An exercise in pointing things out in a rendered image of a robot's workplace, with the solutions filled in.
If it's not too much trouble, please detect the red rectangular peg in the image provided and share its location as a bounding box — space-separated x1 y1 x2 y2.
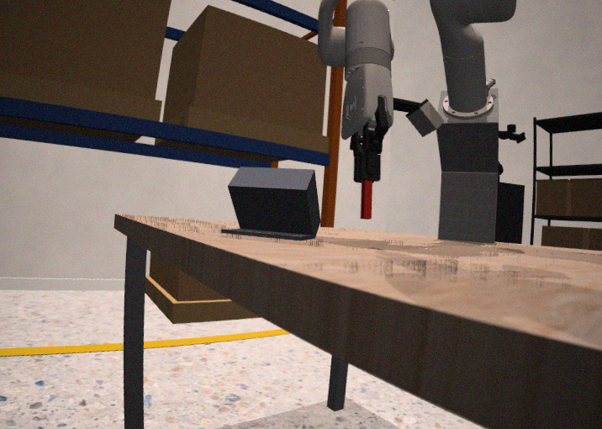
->
361 180 372 220

